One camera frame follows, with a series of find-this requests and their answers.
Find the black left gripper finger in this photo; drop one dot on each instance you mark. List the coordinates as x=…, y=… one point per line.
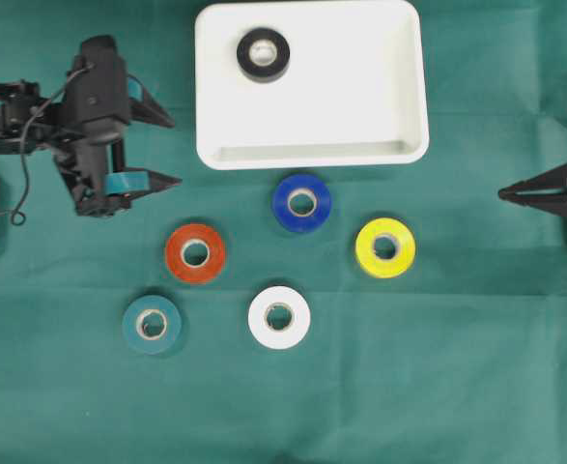
x=145, y=109
x=135, y=183

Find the black tape roll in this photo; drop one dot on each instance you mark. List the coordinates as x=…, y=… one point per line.
x=263, y=55

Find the teal tape roll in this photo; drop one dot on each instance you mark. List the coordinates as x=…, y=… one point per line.
x=151, y=325

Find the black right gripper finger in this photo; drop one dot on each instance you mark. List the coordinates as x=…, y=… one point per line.
x=555, y=204
x=555, y=178

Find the white rectangular plastic case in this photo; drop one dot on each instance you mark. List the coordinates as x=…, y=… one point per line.
x=353, y=92

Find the green table cloth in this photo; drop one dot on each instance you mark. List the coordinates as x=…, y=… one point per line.
x=461, y=359

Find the white tape roll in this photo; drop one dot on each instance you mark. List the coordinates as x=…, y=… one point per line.
x=260, y=308

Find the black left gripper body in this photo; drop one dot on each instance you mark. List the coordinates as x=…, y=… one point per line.
x=88, y=147

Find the red tape roll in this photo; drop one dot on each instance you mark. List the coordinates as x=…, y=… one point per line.
x=191, y=234

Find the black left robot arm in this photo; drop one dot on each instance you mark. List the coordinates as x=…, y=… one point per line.
x=26, y=118

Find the yellow tape roll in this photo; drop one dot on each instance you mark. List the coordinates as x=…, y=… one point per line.
x=397, y=233

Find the blue tape roll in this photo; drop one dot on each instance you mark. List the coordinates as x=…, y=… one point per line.
x=311, y=186

